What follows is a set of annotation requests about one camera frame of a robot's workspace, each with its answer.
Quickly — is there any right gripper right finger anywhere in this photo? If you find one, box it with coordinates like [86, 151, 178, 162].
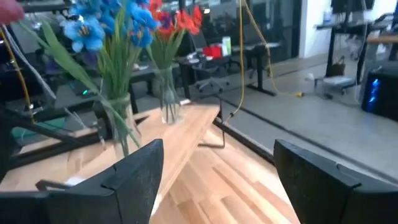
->
[273, 139, 361, 224]

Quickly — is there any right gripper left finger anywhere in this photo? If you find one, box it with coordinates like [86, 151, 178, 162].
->
[101, 139, 165, 224]

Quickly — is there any clear glass vase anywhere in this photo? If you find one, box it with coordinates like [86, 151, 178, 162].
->
[99, 92, 141, 158]
[154, 67, 185, 125]

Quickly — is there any blue flower bunch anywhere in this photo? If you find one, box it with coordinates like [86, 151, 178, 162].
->
[60, 0, 160, 156]

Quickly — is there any large red flower bunch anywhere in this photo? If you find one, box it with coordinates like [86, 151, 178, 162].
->
[146, 0, 203, 123]

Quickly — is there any grey floor box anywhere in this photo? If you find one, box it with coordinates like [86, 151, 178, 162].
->
[313, 75, 357, 96]

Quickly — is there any black computer tower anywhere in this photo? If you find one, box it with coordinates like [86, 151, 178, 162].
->
[360, 70, 398, 122]

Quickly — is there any brown bag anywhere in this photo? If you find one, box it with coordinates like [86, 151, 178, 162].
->
[328, 55, 347, 77]

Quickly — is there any grey desk with black legs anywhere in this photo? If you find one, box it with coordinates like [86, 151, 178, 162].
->
[231, 42, 283, 97]

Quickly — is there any black rolling office chair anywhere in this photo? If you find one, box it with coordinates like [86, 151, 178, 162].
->
[188, 30, 233, 94]

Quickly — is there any red box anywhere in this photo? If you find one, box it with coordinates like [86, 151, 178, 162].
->
[202, 45, 223, 60]

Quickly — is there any dark desk with black legs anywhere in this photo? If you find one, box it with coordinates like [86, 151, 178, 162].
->
[316, 19, 393, 78]

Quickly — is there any white and green carton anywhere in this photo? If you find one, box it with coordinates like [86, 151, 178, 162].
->
[221, 36, 233, 57]

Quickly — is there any black monitor by pillar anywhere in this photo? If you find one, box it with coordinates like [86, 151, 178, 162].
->
[331, 0, 376, 14]

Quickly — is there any wooden shelf with black frame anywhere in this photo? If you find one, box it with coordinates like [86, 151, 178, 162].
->
[0, 98, 226, 218]

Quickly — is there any black metal table frame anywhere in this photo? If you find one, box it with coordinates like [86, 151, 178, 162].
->
[0, 105, 276, 170]

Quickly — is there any yellow cable with plug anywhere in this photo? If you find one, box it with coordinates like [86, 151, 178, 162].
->
[244, 0, 305, 98]

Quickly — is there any short yellow cable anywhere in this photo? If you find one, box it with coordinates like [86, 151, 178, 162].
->
[0, 27, 35, 124]

